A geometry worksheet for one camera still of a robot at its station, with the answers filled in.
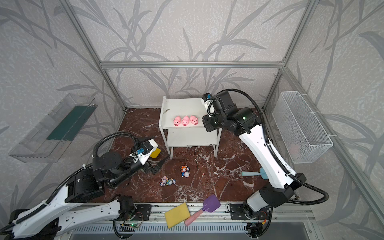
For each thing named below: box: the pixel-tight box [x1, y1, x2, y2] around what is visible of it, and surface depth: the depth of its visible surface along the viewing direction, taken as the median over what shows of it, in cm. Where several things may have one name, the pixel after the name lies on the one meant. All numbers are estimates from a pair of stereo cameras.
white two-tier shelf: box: [158, 96, 222, 160], surface depth 73 cm
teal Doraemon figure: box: [166, 178, 176, 186], surface depth 84 cm
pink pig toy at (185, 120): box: [181, 115, 190, 127], surface depth 69 cm
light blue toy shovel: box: [241, 167, 269, 180], surface depth 88 cm
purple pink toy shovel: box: [184, 195, 221, 227], surface depth 77 cm
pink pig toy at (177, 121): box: [173, 115, 181, 127], surface depth 69 cm
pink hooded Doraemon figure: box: [159, 175, 169, 187], surface depth 84 cm
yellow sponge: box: [165, 202, 191, 229], surface depth 74 cm
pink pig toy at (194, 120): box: [189, 115, 199, 125], surface depth 69 cm
